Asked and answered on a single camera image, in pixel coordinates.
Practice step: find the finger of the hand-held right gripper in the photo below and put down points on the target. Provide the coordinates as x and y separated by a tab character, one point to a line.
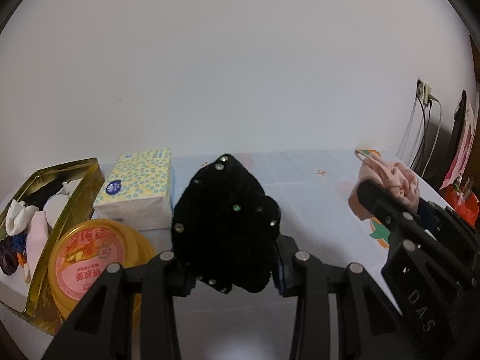
393	213
427	215

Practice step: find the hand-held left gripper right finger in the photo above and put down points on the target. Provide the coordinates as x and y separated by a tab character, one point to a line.
285	270

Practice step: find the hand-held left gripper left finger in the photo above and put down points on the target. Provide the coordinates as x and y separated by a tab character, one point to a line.
180	281

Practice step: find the peach pink scrunchie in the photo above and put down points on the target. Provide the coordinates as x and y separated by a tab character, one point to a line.
390	180

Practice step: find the black sequined scrunchie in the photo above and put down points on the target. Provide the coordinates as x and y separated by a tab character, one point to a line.
225	225

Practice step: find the gold rectangular tin box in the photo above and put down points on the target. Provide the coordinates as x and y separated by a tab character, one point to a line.
80	198

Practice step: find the white cloth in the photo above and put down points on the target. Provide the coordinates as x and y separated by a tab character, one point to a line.
56	204

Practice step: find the purple velvet scrunchie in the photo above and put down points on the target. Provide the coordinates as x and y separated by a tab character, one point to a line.
7	258

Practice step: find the red orange bag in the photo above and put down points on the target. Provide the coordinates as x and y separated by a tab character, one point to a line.
461	206

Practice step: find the small bottle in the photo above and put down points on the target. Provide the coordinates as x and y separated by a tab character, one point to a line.
468	187

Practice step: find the persimmon print tablecloth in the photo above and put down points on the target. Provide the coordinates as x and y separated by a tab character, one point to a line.
318	202

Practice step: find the round gold tin pink lid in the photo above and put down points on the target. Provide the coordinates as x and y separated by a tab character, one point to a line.
90	255

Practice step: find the dark upright object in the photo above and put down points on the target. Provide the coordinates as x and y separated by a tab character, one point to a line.
458	120

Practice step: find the dotted yellow tissue pack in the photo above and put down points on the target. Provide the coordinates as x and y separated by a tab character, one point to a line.
135	187

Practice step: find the wall socket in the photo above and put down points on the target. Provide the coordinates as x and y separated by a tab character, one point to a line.
424	92

